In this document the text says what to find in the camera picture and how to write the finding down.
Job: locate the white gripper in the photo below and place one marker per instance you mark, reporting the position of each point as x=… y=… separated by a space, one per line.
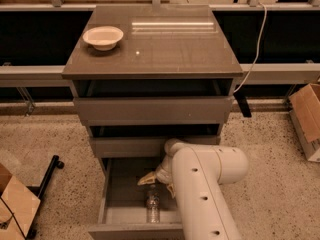
x=162 y=174

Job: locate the clear plastic water bottle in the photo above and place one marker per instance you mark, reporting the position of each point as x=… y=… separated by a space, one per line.
x=153 y=205

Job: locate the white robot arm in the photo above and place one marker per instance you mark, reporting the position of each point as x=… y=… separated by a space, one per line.
x=193 y=174

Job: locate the open bottom drawer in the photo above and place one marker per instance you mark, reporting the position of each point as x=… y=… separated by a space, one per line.
x=123 y=212

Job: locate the middle grey drawer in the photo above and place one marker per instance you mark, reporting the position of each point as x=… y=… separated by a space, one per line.
x=125 y=147

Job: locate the grey drawer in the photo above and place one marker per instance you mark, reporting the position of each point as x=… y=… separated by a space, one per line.
x=125 y=147
x=153 y=111

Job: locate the top grey drawer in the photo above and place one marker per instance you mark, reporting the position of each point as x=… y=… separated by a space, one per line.
x=153 y=111

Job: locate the grey drawer cabinet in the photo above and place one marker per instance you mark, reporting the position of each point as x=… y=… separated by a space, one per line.
x=170 y=51

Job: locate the black wheeled stand leg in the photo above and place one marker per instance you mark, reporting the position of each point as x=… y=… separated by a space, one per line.
x=40 y=190

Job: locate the cardboard box at left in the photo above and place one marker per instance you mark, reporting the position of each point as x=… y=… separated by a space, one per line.
x=18 y=206

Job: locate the cardboard box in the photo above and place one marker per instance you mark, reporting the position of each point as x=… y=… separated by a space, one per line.
x=305 y=115
x=18 y=206

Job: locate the white paper bowl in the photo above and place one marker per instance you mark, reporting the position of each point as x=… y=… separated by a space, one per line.
x=103 y=38

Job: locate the cardboard box at right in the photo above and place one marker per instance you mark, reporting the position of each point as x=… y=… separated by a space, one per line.
x=305 y=115

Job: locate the metal rail frame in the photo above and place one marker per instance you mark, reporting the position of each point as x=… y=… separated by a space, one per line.
x=261 y=74

